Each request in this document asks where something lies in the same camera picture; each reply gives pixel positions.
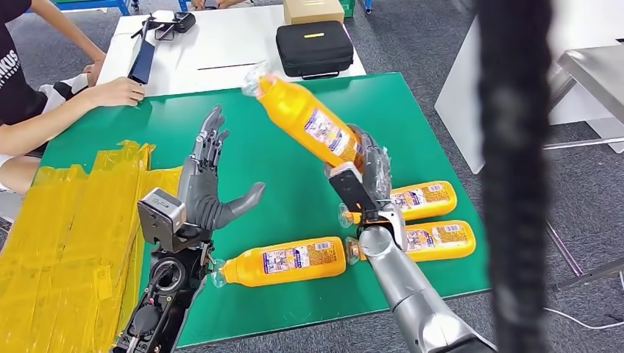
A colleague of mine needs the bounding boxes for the blue metal frame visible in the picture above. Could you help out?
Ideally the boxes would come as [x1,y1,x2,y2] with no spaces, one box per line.
[26,0,141,18]

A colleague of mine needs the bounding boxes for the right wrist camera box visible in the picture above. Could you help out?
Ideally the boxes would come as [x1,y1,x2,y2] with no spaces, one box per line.
[327,162,380,223]

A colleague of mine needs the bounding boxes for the steel table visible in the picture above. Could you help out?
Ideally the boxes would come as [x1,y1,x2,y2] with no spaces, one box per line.
[543,44,624,153]

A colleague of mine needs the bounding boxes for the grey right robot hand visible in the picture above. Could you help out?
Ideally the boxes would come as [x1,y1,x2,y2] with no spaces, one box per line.
[347,124,394,207]

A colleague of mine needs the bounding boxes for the person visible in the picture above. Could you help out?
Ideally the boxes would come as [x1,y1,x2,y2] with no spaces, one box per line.
[0,0,146,196]
[191,0,255,12]

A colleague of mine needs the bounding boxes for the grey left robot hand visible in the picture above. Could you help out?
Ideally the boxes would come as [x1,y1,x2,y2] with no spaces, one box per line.
[176,104,266,232]

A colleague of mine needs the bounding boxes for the orange detergent bottle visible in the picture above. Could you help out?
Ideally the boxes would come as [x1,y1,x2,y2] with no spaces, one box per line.
[242,62,366,171]
[337,180,458,229]
[344,219,478,266]
[210,236,347,288]

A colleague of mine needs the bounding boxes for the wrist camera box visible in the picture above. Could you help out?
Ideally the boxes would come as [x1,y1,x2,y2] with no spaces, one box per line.
[327,162,380,223]
[137,188,187,253]

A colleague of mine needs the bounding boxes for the person's left hand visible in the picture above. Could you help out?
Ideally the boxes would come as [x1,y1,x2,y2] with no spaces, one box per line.
[82,53,106,88]

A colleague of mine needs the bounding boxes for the metal stand legs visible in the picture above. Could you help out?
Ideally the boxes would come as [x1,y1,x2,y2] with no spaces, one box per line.
[545,213,624,293]

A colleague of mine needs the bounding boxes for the black hanging cable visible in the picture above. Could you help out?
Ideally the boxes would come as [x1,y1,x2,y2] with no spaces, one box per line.
[475,0,554,353]

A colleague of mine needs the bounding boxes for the dark blue flat device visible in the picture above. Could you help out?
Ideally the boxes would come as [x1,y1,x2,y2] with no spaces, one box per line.
[127,17,157,85]

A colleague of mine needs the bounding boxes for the white floor cable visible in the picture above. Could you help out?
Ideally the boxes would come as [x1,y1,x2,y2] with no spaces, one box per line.
[545,305,624,332]

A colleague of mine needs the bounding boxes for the black carrying case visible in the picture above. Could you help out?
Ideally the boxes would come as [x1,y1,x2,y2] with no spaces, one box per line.
[275,20,355,80]

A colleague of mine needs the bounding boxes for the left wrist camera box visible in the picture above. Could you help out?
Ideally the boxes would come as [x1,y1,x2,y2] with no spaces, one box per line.
[137,188,187,253]

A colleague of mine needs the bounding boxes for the cardboard box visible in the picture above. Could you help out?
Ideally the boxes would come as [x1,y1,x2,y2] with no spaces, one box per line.
[283,0,346,25]

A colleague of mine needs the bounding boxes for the person's right hand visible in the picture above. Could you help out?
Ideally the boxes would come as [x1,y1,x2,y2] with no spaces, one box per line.
[86,76,146,108]

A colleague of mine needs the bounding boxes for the white cabinet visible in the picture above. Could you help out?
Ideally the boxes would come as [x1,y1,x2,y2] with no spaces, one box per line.
[433,0,624,175]

